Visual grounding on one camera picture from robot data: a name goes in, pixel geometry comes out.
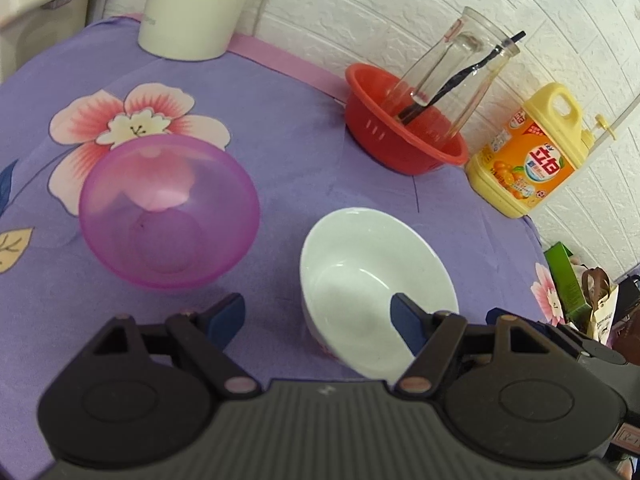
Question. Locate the yellow detergent bottle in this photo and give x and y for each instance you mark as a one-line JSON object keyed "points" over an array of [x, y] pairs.
{"points": [[530, 160]]}

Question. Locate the white thermos jug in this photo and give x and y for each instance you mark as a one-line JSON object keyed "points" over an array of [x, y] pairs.
{"points": [[195, 5]]}

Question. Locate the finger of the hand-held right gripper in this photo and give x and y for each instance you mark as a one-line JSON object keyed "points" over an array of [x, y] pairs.
{"points": [[492, 312]]}

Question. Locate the white wall pipe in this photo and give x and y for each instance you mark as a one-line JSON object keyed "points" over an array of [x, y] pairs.
{"points": [[617, 120]]}

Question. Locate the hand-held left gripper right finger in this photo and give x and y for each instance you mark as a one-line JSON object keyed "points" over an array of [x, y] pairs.
{"points": [[407, 322]]}

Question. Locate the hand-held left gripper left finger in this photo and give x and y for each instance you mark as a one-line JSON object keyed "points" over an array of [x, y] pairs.
{"points": [[227, 317]]}

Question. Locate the black straw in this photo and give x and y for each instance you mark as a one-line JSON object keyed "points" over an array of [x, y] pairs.
{"points": [[470, 69]]}

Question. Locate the red plastic colander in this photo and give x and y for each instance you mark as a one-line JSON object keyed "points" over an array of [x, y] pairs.
{"points": [[370, 110]]}

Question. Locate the green box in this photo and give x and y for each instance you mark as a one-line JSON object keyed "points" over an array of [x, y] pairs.
{"points": [[565, 280]]}

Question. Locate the clear glass carafe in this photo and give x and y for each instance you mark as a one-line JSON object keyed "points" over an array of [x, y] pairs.
{"points": [[450, 60]]}

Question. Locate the translucent purple plastic bowl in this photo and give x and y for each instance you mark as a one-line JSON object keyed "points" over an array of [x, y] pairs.
{"points": [[165, 210]]}

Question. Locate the white red-patterned bowl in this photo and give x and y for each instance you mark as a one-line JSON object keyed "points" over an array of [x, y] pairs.
{"points": [[350, 270]]}

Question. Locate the beige paper bag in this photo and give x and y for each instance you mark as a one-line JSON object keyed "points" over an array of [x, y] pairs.
{"points": [[602, 305]]}

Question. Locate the white water dispenser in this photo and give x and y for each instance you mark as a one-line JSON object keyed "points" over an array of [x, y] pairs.
{"points": [[45, 5]]}

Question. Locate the purple floral tablecloth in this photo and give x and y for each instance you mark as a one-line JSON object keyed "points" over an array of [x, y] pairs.
{"points": [[300, 150]]}

